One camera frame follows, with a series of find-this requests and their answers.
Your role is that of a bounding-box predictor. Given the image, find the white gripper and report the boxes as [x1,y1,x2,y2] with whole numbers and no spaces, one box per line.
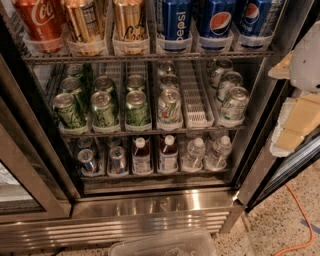
[268,21,320,157]

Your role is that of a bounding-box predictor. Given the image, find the gold orange soda can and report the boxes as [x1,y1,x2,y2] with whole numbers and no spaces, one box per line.
[112,0,147,54]

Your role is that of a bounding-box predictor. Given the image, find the white 7up can right front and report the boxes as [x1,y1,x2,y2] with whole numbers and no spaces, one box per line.
[219,86,249,121]

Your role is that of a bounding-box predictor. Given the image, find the white 7up can right middle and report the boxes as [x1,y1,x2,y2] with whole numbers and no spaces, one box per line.
[216,71,243,105]

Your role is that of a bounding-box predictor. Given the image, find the blue Pepsi can right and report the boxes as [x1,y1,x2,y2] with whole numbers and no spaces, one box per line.
[238,0,284,50]

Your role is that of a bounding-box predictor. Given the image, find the blue pepsi can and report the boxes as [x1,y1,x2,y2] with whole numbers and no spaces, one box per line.
[155,0,192,52]
[238,0,284,50]
[198,0,236,50]

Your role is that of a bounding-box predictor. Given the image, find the empty white shelf tray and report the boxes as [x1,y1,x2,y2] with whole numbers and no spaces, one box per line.
[176,61,214,129]

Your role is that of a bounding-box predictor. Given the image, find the blue Pepsi can middle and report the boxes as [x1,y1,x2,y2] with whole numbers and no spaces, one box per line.
[198,0,236,50]

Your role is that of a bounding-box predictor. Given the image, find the white diet 7up can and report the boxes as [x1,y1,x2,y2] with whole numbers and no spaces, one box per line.
[158,88,181,124]

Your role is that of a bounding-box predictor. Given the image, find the blue Pepsi can left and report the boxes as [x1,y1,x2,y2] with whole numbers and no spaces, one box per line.
[155,0,192,52]

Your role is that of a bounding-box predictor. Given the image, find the green can front right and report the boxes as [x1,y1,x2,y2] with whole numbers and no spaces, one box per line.
[126,90,150,126]

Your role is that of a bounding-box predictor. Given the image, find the green can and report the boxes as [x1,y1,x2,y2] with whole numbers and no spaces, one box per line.
[126,90,150,126]
[91,91,119,128]
[53,93,86,129]

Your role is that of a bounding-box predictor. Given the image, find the green can second row right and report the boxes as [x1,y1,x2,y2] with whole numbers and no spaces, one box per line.
[126,75,145,92]

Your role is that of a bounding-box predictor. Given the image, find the green can second row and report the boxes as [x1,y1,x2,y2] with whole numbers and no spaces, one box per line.
[126,75,145,92]
[61,77,89,114]
[94,76,117,99]

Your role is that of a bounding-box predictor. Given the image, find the stainless steel fridge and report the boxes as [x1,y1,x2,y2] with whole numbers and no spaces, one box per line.
[0,0,320,253]

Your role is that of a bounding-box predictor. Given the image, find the silver blue can right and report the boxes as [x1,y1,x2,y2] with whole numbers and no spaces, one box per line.
[109,146,128,176]

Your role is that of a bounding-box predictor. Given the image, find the silver blue can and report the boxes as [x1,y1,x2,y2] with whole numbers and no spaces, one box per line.
[109,146,128,176]
[77,149,98,173]

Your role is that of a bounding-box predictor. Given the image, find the green can second row middle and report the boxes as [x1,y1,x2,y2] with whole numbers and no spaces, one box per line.
[94,76,117,99]

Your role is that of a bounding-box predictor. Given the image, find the green can front middle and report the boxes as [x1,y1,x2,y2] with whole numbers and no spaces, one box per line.
[91,91,119,128]

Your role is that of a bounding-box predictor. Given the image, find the silver blue can left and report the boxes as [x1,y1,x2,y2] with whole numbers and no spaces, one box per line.
[77,149,98,173]

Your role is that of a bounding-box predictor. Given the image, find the gold soda can left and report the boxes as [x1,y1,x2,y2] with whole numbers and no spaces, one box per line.
[64,0,104,56]

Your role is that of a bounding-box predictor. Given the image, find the green can second row left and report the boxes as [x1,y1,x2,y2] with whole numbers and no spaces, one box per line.
[61,77,89,114]

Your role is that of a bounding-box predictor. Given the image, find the green can front left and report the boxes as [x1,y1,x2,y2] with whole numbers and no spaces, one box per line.
[53,93,86,129]

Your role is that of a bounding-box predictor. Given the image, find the red Coca-Cola can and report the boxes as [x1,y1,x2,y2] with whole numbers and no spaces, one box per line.
[11,0,62,53]

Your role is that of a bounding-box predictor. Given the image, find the clear water bottle right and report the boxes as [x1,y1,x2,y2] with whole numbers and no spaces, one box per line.
[205,136,232,171]

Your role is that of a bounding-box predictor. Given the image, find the clear water bottle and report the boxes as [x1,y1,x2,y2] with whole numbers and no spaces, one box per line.
[205,136,232,171]
[182,137,206,172]

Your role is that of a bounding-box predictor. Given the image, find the clear water bottle left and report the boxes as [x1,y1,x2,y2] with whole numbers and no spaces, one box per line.
[182,137,206,172]

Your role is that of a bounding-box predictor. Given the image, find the brown tea bottle right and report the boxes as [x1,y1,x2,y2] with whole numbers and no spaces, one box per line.
[158,135,178,174]

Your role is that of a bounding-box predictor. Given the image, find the brown tea bottle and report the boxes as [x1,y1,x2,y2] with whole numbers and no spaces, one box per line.
[158,135,178,174]
[132,137,151,175]

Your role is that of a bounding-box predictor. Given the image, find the brown tea bottle left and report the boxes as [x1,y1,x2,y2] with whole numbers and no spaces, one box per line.
[132,137,151,175]

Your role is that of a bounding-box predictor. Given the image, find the clear plastic bin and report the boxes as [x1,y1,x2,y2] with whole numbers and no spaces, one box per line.
[108,229,216,256]

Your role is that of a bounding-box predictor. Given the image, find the orange power cable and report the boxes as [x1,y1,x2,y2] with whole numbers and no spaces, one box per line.
[273,183,316,256]

